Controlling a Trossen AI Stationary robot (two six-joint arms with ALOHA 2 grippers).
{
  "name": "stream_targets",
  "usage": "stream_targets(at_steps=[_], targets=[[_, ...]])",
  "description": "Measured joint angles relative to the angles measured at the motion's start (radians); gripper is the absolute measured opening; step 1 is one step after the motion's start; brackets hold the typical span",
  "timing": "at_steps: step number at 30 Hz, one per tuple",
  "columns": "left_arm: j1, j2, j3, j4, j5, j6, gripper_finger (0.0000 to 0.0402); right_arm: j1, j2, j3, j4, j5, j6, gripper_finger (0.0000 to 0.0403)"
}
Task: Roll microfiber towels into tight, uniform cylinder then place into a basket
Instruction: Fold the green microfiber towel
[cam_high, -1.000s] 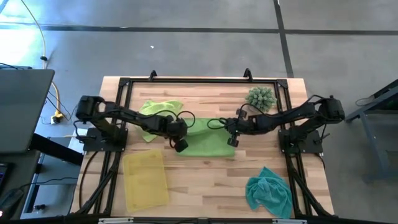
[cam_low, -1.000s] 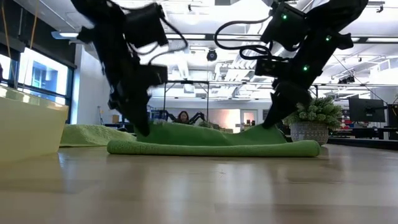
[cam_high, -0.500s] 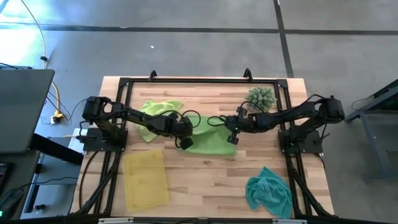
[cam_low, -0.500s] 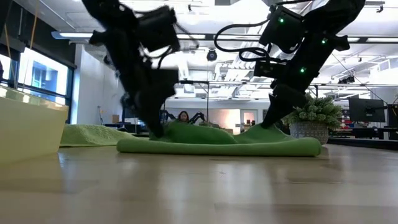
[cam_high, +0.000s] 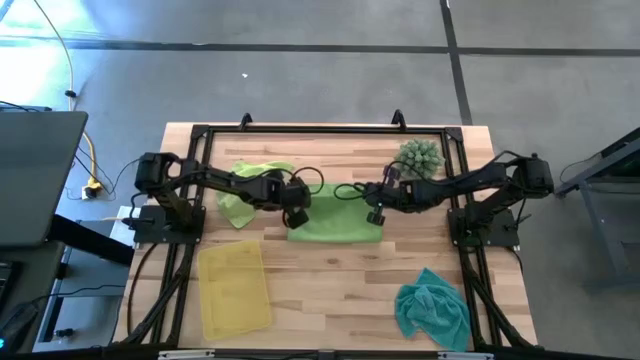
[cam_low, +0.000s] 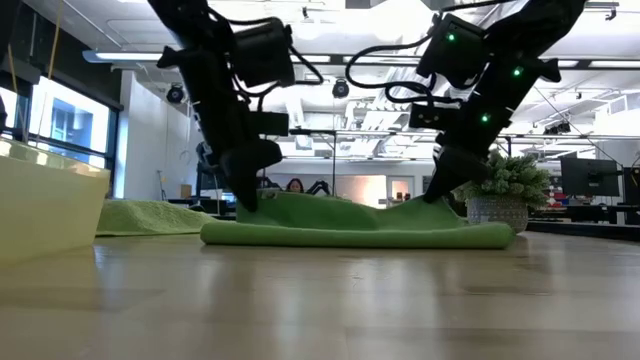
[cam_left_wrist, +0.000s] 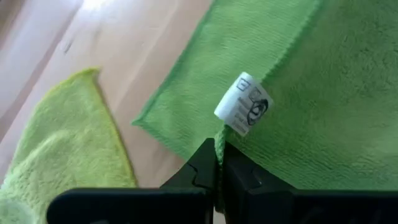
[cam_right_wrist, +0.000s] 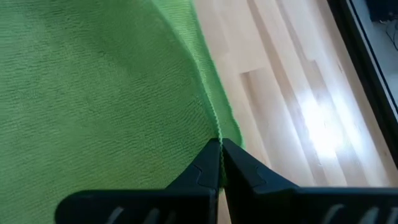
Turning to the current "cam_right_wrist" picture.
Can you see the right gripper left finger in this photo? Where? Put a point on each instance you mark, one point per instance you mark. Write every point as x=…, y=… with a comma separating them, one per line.
x=186, y=202

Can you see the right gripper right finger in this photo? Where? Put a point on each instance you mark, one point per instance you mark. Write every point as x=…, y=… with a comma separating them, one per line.
x=264, y=202

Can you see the green microfiber towel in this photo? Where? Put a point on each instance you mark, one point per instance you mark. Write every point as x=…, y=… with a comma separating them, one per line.
x=93, y=93

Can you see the black metal table frame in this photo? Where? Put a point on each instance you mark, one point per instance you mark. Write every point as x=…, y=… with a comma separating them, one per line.
x=354, y=46

